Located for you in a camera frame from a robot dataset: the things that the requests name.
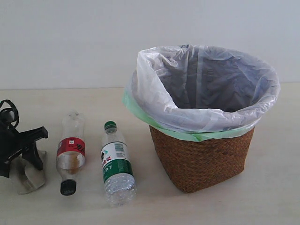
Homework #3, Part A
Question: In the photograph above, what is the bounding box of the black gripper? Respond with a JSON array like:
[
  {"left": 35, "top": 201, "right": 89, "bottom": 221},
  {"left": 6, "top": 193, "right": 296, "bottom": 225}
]
[{"left": 0, "top": 122, "right": 48, "bottom": 178}]

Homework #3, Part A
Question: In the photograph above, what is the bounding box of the grey cardboard pulp tray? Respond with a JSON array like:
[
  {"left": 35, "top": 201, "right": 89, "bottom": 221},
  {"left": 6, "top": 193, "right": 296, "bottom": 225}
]
[{"left": 9, "top": 156, "right": 46, "bottom": 195}]

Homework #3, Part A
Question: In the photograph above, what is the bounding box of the red label clear bottle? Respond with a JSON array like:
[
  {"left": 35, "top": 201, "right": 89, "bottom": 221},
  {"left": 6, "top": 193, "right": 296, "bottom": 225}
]
[{"left": 56, "top": 111, "right": 86, "bottom": 196}]

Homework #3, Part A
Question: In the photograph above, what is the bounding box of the green label water bottle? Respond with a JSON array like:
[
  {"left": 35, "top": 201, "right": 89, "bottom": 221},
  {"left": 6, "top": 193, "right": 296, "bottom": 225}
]
[{"left": 101, "top": 121, "right": 136, "bottom": 206}]

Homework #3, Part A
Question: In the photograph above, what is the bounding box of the woven brown waste basket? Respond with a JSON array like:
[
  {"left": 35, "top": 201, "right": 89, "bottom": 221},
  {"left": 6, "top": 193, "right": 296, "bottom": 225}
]
[{"left": 150, "top": 127, "right": 254, "bottom": 193}]

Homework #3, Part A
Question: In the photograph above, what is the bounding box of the white and green bin liner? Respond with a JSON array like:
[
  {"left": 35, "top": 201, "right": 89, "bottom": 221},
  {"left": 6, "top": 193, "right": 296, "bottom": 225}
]
[{"left": 123, "top": 45, "right": 281, "bottom": 142}]

